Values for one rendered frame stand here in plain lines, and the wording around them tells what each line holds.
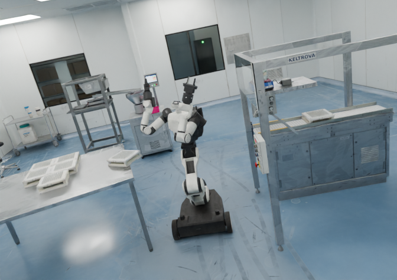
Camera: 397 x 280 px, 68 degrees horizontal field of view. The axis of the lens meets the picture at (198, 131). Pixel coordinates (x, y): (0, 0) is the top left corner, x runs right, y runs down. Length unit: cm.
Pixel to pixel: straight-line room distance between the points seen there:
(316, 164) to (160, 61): 536
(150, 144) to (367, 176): 333
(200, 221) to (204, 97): 540
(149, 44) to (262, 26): 295
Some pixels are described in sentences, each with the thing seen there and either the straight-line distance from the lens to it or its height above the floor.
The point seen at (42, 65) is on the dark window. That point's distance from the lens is 818.
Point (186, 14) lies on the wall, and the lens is 779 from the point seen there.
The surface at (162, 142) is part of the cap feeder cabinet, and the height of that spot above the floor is 23.
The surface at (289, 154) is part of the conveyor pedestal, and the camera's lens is 318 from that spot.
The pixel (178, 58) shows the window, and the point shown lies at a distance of 776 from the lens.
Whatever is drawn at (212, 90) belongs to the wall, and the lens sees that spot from 797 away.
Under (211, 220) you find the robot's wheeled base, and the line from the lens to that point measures 294.
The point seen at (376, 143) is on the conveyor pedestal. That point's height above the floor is 48.
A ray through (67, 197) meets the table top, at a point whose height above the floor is 82.
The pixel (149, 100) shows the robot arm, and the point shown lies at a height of 136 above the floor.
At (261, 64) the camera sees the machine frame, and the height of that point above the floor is 160.
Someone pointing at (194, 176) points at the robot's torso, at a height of 64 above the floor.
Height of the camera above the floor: 189
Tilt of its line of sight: 18 degrees down
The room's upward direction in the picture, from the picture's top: 12 degrees counter-clockwise
